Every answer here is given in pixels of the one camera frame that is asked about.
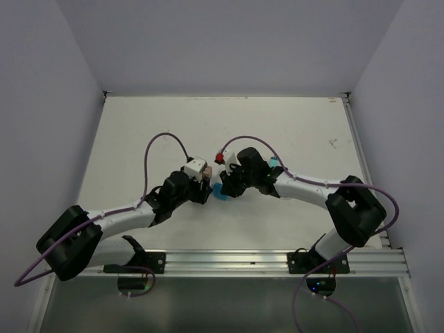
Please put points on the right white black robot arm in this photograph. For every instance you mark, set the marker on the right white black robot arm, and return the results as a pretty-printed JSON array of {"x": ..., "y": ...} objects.
[{"x": 354, "y": 210}]

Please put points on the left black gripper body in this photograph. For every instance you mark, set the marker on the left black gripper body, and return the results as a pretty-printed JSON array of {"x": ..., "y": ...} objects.
[{"x": 194, "y": 192}]

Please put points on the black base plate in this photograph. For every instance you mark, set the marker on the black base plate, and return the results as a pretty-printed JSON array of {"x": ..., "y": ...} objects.
[
  {"x": 155, "y": 262},
  {"x": 301, "y": 261}
]

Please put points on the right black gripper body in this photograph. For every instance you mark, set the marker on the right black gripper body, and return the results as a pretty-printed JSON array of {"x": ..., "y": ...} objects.
[{"x": 240, "y": 179}]

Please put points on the right side aluminium rail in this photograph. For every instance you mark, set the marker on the right side aluminium rail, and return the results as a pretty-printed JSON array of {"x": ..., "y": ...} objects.
[{"x": 355, "y": 135}]

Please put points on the teal usb charger plug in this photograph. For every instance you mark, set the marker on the teal usb charger plug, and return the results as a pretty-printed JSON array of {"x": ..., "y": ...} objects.
[{"x": 273, "y": 162}]

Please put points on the pink dual usb charger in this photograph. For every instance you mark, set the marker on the pink dual usb charger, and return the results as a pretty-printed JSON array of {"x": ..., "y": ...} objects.
[{"x": 207, "y": 172}]

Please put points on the blue square plug adapter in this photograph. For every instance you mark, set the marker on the blue square plug adapter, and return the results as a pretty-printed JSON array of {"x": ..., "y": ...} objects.
[{"x": 217, "y": 187}]

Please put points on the aluminium extrusion rail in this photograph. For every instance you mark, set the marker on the aluminium extrusion rail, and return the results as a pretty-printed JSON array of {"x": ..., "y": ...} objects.
[{"x": 243, "y": 263}]

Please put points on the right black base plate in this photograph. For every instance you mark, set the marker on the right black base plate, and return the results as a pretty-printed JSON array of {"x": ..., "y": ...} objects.
[{"x": 301, "y": 261}]

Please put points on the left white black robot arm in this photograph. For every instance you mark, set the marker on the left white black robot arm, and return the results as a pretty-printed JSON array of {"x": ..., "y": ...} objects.
[{"x": 81, "y": 239}]

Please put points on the right wrist camera red mount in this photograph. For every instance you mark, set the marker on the right wrist camera red mount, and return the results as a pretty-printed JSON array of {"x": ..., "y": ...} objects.
[{"x": 226, "y": 158}]

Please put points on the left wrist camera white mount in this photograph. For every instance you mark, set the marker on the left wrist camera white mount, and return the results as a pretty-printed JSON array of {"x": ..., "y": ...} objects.
[{"x": 195, "y": 168}]

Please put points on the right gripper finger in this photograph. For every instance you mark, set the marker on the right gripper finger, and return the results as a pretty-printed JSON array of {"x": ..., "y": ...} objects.
[
  {"x": 229, "y": 192},
  {"x": 225, "y": 177}
]

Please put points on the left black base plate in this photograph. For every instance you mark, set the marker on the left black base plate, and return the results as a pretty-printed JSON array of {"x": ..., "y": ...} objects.
[{"x": 155, "y": 262}]

